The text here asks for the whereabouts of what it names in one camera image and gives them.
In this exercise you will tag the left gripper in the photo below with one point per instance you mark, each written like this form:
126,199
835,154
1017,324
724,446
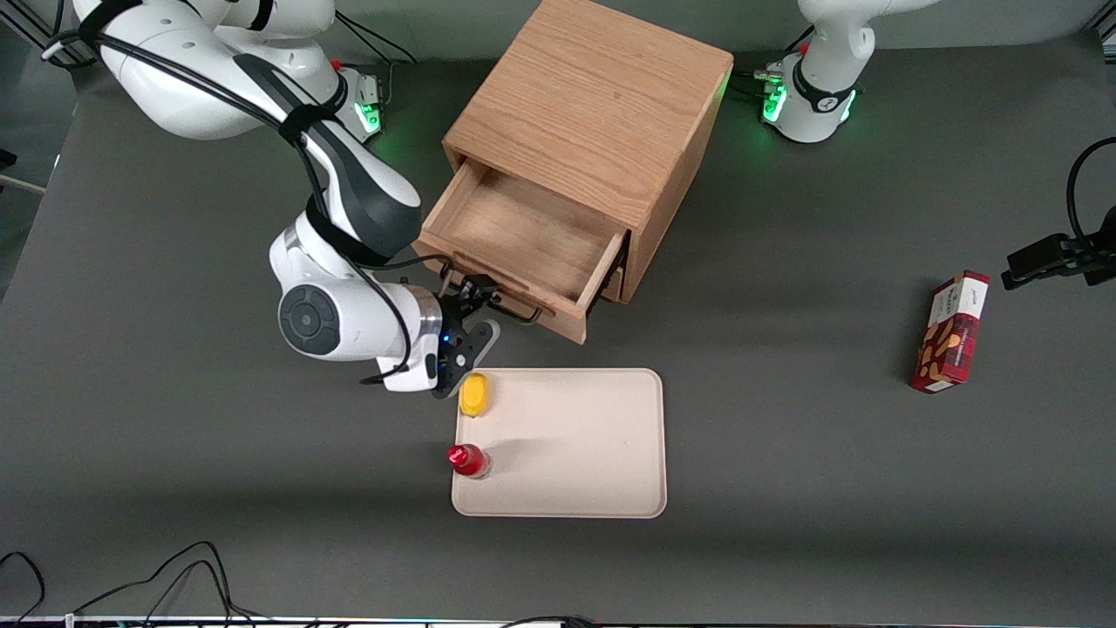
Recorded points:
1043,256

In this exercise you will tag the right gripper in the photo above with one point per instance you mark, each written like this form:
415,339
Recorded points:
456,308

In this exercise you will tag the wooden drawer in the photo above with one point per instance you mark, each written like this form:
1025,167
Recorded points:
523,235

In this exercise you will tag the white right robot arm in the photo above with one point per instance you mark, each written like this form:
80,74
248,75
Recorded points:
174,70

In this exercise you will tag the wooden drawer cabinet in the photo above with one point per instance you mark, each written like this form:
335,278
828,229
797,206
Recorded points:
593,96

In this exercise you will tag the yellow squeeze bottle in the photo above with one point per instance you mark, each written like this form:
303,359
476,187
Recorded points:
474,397

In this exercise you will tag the red plaid cookie box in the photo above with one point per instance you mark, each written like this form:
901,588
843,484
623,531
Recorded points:
952,336

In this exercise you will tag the red capped bottle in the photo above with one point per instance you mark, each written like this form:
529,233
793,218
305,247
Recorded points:
466,460

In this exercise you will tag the beige plastic tray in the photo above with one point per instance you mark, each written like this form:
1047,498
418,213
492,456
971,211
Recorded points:
575,445

